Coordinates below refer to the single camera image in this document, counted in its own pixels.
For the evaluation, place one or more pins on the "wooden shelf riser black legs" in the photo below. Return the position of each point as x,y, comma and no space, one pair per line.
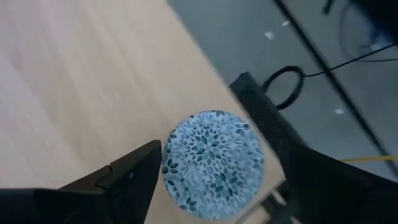
93,93

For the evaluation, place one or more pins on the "blue floral patterned tin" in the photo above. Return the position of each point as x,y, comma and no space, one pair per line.
213,165

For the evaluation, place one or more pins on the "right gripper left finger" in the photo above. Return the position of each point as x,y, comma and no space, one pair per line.
133,183

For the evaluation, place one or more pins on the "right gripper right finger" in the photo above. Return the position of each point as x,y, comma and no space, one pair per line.
317,186

